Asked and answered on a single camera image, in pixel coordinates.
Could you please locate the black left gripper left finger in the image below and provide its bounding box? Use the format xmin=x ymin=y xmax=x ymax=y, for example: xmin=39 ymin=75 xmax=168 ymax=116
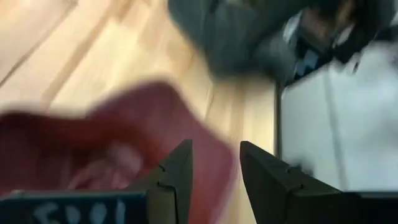
xmin=129 ymin=139 xmax=194 ymax=224

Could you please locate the maroon red cloth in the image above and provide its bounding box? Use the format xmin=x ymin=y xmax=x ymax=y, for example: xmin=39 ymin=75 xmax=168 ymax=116
xmin=0 ymin=80 xmax=236 ymax=224

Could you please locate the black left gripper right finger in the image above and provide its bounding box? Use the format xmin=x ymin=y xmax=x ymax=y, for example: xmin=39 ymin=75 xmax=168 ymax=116
xmin=239 ymin=140 xmax=342 ymax=224

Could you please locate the black aluminium rig frame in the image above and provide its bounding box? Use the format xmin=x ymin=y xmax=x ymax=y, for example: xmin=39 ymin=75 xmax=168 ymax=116
xmin=272 ymin=80 xmax=284 ymax=158

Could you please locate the dark grey cap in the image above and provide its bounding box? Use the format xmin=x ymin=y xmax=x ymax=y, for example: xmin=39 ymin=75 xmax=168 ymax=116
xmin=167 ymin=0 xmax=301 ymax=83

